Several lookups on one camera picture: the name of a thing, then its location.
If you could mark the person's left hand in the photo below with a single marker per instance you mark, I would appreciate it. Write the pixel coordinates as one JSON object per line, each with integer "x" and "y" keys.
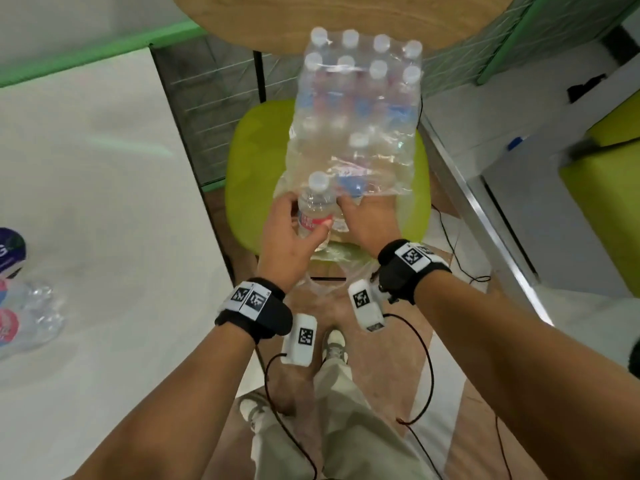
{"x": 280, "y": 249}

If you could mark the person's right hand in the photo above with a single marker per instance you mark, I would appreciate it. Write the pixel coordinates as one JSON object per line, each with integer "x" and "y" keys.
{"x": 372, "y": 222}

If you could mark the pack of water bottles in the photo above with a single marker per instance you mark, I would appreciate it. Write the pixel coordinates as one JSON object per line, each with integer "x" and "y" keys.
{"x": 357, "y": 89}

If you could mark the person's left forearm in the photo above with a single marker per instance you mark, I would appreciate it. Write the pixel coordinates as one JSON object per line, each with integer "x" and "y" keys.
{"x": 175, "y": 409}

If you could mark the person's right forearm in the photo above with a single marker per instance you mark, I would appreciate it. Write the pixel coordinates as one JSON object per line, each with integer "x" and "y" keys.
{"x": 525, "y": 374}

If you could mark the person's beige trousers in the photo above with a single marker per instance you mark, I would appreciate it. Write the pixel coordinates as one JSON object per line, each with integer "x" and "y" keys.
{"x": 350, "y": 429}

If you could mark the green chair wooden backrest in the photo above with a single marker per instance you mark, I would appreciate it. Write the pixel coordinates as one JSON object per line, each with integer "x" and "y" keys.
{"x": 250, "y": 184}

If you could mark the white sneaker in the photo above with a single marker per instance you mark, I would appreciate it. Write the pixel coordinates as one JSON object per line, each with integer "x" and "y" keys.
{"x": 252, "y": 409}
{"x": 334, "y": 347}

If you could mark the green framed mesh fence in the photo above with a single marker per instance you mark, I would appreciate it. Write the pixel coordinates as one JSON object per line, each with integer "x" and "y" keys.
{"x": 210, "y": 119}

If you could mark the small blue object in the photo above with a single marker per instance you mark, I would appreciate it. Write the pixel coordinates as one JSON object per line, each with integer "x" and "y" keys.
{"x": 515, "y": 143}

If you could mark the white table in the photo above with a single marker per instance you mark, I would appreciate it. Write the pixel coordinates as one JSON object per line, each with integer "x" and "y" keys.
{"x": 125, "y": 194}

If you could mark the yellow-green upholstered bench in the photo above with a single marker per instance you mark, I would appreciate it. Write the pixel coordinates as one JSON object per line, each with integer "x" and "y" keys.
{"x": 610, "y": 209}

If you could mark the black device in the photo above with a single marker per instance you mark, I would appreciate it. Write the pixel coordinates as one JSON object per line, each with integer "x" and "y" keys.
{"x": 585, "y": 89}

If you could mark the purple round sticker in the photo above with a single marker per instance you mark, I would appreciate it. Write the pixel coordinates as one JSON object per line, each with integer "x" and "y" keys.
{"x": 10, "y": 254}

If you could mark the black round object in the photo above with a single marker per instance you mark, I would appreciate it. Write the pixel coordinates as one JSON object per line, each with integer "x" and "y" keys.
{"x": 636, "y": 359}

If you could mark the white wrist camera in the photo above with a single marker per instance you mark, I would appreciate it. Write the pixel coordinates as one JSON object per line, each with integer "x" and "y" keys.
{"x": 370, "y": 317}
{"x": 295, "y": 352}

